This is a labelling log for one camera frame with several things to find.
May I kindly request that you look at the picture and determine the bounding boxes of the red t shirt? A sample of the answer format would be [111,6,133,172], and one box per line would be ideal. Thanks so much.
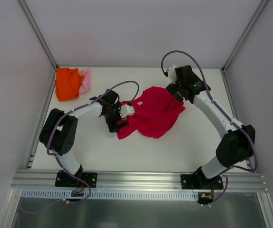
[117,86,185,140]

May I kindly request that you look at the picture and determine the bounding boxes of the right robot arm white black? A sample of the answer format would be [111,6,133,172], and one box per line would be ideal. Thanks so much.
[165,65,255,189]

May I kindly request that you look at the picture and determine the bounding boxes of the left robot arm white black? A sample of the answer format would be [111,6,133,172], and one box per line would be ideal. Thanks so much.
[39,90,135,187]

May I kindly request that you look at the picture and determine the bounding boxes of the pink t shirt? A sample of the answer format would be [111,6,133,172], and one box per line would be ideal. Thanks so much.
[78,68,92,94]

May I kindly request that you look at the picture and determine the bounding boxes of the orange t shirt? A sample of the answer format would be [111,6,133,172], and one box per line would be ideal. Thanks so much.
[55,67,82,102]

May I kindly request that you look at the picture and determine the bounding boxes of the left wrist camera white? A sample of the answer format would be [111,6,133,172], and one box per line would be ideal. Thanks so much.
[119,104,135,119]

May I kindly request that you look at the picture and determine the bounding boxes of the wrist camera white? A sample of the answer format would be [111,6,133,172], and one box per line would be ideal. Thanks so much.
[166,64,177,83]
[119,104,135,119]

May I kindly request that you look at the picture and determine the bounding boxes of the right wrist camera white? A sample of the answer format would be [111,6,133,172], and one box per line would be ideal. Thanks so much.
[166,64,177,83]

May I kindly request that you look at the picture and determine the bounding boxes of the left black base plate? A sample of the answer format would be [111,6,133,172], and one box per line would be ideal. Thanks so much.
[54,171,98,188]

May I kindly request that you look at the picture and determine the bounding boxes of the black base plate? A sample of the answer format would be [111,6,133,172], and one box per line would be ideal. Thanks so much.
[54,171,98,188]
[180,174,224,190]

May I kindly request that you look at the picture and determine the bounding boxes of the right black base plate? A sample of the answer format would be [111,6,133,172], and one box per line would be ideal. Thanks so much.
[180,174,224,190]

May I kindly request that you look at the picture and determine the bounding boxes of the aluminium mounting rail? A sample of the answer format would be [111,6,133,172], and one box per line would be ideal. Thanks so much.
[11,170,268,192]

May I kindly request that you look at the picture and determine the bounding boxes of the white slotted cable duct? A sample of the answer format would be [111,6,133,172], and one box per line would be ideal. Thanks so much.
[21,189,199,201]

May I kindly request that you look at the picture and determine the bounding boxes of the right aluminium frame post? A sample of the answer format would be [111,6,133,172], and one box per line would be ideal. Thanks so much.
[221,0,270,72]

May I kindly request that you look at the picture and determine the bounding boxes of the aluminium frame post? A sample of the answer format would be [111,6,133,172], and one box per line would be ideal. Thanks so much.
[17,0,58,70]
[221,0,270,72]

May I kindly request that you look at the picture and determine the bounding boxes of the left aluminium frame post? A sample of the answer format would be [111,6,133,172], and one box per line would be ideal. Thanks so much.
[17,0,58,70]

